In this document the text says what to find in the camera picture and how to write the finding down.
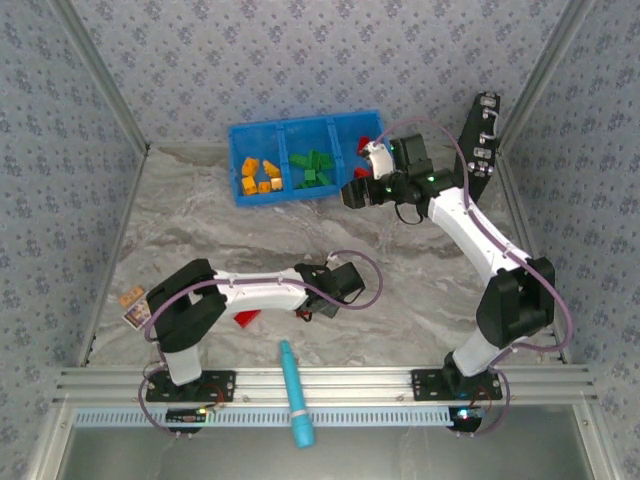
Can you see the red lego brick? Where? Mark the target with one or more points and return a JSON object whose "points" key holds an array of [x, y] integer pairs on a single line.
{"points": [[360, 173], [247, 319], [363, 146]]}

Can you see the green lego brick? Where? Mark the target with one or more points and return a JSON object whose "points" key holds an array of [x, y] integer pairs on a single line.
{"points": [[309, 175], [314, 159], [324, 179], [298, 160], [326, 161]]}

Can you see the small green curved lego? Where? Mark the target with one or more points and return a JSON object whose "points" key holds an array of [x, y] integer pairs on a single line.
{"points": [[304, 185]]}

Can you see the blue three-compartment bin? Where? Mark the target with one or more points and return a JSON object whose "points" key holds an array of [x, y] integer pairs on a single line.
{"points": [[300, 135]]}

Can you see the small orange lego brick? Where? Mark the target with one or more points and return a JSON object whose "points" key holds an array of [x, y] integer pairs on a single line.
{"points": [[277, 184], [264, 187]]}

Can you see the orange half-round lego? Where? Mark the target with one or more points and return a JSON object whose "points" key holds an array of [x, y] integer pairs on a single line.
{"points": [[272, 170]]}

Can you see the yellow-orange curved lego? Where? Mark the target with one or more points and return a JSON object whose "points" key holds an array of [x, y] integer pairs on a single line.
{"points": [[250, 166]]}

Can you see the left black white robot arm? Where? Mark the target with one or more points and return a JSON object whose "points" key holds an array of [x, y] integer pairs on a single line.
{"points": [[260, 292]]}

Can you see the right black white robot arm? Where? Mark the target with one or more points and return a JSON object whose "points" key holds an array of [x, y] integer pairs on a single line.
{"points": [[475, 230]]}

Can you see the light blue marker pen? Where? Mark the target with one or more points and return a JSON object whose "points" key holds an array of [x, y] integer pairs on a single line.
{"points": [[295, 390]]}

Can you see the black hard case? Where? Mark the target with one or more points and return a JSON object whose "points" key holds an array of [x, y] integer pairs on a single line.
{"points": [[482, 130]]}

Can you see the grey metal sheet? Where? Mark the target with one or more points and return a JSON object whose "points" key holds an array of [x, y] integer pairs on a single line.
{"points": [[400, 455]]}

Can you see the right small circuit board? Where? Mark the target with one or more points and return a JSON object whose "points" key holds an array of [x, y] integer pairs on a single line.
{"points": [[465, 416]]}

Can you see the small circuit board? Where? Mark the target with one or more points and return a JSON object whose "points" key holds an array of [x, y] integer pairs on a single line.
{"points": [[185, 415], [465, 416]]}

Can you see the left small circuit board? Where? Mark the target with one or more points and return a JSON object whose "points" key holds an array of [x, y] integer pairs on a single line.
{"points": [[185, 415]]}

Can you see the small purple card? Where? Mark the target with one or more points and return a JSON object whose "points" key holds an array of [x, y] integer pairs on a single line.
{"points": [[136, 315]]}

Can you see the small orange card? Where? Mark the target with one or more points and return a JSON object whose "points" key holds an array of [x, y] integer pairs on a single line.
{"points": [[132, 297]]}

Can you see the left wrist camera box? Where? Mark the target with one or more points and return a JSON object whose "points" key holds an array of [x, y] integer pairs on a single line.
{"points": [[346, 282]]}

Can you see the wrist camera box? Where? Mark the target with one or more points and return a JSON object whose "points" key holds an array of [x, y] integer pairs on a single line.
{"points": [[346, 282], [412, 150]]}

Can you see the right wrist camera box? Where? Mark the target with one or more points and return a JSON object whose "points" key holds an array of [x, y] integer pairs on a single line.
{"points": [[412, 150]]}

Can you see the aluminium mounting rail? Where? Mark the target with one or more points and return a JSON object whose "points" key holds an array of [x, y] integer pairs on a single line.
{"points": [[350, 385]]}

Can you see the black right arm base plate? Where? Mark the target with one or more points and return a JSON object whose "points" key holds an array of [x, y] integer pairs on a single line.
{"points": [[425, 385]]}

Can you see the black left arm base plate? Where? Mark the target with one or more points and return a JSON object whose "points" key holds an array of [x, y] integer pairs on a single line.
{"points": [[220, 385]]}

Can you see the aluminium corner post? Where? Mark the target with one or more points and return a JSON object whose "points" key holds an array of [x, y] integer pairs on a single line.
{"points": [[101, 70], [544, 70]]}

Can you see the aluminium frame leg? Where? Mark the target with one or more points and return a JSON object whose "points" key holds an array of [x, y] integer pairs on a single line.
{"points": [[595, 440], [45, 440]]}

